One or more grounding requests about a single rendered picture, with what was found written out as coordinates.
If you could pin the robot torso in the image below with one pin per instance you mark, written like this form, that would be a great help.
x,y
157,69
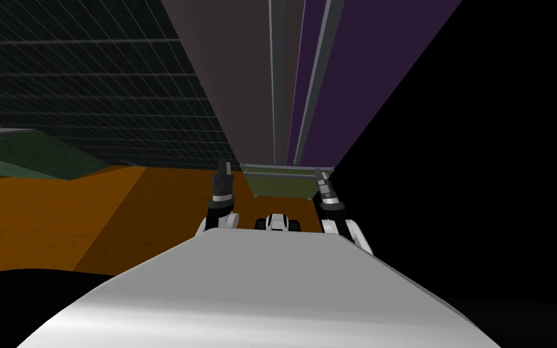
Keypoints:
x,y
259,290

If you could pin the green block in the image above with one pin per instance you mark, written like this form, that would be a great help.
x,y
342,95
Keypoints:
x,y
32,157

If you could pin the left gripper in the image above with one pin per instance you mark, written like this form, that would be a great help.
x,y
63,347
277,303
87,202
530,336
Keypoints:
x,y
223,184

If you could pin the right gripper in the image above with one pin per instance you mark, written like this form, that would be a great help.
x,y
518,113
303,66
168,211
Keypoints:
x,y
328,192

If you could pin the olive green panel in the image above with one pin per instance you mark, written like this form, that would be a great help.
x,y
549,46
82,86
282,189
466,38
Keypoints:
x,y
283,186

